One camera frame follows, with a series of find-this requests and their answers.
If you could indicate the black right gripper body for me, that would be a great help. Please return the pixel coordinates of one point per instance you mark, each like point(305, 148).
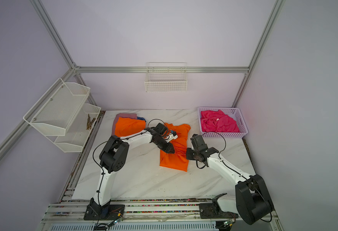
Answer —
point(192, 154)

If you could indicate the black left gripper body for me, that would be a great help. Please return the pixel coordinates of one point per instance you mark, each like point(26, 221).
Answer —
point(162, 144)

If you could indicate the orange t-shirt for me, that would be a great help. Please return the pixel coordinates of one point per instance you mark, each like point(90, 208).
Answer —
point(128, 126)
point(177, 160)

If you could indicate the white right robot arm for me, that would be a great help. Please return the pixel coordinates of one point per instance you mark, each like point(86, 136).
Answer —
point(251, 200)

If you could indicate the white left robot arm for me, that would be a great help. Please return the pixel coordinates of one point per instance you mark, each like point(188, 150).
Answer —
point(112, 159)

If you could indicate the pink t-shirt in basket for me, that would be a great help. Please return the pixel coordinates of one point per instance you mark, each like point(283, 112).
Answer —
point(217, 121)

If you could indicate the folded orange t-shirt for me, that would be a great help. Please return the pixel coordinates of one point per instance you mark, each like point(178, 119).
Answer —
point(128, 126)

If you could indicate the folded mauve t-shirt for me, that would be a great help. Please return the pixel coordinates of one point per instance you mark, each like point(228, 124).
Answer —
point(122, 115)

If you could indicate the lilac perforated plastic basket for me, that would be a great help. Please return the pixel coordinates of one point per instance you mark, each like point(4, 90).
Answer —
point(234, 113)

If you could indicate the wooden clothespins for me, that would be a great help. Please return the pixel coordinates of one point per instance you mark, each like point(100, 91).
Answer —
point(90, 122)

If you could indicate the white mesh lower shelf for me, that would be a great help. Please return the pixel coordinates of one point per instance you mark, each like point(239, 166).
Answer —
point(76, 137)

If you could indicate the white mesh shelf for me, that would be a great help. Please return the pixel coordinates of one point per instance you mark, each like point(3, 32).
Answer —
point(54, 113)
point(76, 137)

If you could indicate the white mesh upper shelf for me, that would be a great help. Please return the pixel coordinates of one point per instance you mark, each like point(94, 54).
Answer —
point(54, 113)

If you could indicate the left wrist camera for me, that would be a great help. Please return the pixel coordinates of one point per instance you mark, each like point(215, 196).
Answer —
point(165, 133)

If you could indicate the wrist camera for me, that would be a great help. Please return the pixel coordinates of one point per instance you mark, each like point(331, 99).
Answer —
point(198, 143)
point(165, 133)

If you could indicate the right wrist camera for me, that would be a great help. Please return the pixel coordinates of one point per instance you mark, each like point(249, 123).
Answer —
point(198, 143)

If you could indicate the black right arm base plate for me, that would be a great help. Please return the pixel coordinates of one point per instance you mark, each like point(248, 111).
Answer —
point(210, 211)

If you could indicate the white wire wall basket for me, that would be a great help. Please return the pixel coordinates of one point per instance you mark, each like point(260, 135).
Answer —
point(166, 77)

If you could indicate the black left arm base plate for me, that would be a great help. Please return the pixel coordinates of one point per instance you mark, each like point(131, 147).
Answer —
point(109, 212)

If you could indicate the aluminium frame profile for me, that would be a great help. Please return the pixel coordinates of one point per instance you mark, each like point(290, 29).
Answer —
point(74, 70)

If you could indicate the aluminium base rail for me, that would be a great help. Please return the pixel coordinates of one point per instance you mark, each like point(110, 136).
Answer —
point(145, 215)

